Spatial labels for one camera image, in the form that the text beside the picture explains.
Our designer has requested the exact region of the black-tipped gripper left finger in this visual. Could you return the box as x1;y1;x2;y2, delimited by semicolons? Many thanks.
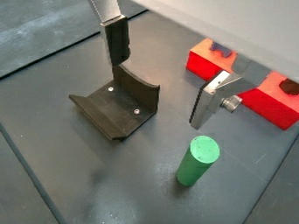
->
88;0;131;67

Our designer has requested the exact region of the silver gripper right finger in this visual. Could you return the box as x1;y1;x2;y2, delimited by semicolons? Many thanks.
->
189;55;271;130

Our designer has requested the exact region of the green round cylinder peg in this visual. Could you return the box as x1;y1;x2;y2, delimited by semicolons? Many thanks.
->
176;136;220;186

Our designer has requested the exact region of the red peg board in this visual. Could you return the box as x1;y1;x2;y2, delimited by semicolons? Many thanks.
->
185;38;299;130

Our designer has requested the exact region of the black curved holder stand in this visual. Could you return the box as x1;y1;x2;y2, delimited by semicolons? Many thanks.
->
69;65;160;140

